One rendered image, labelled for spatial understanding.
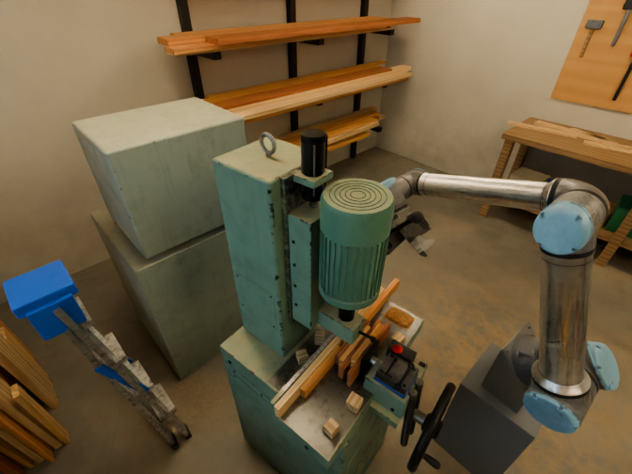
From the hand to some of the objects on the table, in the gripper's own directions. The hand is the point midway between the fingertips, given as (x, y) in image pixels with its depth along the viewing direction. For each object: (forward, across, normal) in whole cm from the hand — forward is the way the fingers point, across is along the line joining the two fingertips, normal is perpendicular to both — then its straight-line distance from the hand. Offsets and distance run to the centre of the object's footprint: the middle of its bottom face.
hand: (408, 236), depth 98 cm
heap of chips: (-26, +27, +20) cm, 42 cm away
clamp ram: (-4, +30, +33) cm, 45 cm away
